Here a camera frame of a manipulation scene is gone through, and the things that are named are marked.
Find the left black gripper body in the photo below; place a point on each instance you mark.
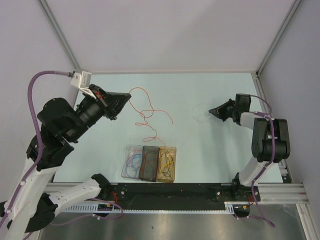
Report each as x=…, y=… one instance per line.
x=108, y=107

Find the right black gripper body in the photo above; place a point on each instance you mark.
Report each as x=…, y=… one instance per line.
x=226, y=110

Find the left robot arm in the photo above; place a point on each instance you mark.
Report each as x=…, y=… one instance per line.
x=59, y=126

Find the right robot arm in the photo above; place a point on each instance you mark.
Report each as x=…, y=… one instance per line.
x=270, y=142

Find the clear plastic bin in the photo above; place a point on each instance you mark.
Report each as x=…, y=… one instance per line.
x=133, y=161

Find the dark grey plastic bin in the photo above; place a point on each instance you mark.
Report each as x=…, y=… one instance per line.
x=149, y=166

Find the amber plastic bin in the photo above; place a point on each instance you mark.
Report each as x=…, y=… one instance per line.
x=166, y=164

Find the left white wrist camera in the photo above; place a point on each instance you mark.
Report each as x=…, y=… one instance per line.
x=81, y=80

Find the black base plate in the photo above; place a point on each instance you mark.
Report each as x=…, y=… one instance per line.
x=191, y=200

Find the aluminium frame rail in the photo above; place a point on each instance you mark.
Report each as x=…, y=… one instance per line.
x=270, y=193

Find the left aluminium corner post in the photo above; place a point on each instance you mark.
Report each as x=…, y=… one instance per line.
x=58, y=32

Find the aluminium corner post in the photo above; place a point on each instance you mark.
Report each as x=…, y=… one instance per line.
x=279, y=35
x=58, y=32

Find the right aluminium corner post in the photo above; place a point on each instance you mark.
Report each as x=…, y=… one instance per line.
x=279, y=35

